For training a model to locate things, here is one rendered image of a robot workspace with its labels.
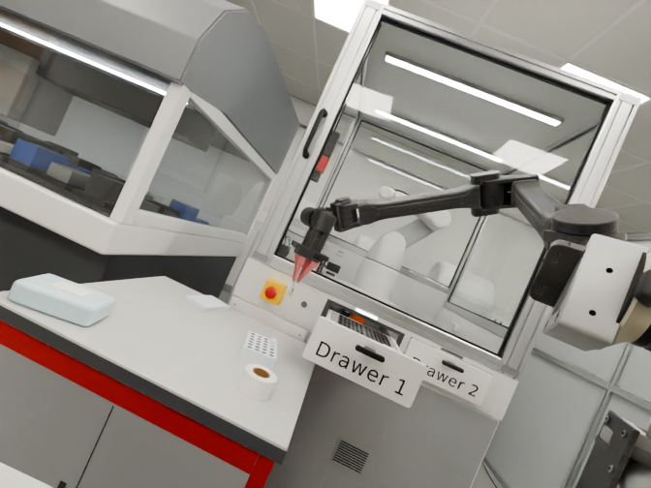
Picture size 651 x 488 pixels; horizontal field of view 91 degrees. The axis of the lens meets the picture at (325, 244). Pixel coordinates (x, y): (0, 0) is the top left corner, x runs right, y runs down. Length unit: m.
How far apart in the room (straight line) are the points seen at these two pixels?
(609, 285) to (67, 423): 0.84
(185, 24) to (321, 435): 1.39
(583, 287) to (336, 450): 1.04
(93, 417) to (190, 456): 0.19
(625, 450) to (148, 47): 1.33
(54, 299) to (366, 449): 1.02
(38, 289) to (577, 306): 0.85
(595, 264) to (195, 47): 1.09
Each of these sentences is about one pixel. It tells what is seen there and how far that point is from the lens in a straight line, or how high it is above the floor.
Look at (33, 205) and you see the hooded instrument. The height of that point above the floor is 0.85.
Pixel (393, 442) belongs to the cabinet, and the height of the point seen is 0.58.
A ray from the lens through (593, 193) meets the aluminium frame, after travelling 1.43.
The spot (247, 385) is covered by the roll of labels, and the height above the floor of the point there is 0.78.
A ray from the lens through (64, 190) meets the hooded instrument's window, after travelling 1.26.
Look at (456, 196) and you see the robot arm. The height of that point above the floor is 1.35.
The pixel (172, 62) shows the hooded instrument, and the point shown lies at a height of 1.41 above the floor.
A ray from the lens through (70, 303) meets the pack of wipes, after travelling 0.79.
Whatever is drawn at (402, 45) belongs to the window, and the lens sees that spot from 1.41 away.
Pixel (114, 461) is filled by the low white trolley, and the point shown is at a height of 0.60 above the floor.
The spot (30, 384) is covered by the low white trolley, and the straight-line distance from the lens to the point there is 0.83.
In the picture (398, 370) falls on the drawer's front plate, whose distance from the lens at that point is 0.86.
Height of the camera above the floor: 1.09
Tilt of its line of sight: 1 degrees up
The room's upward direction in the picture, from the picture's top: 24 degrees clockwise
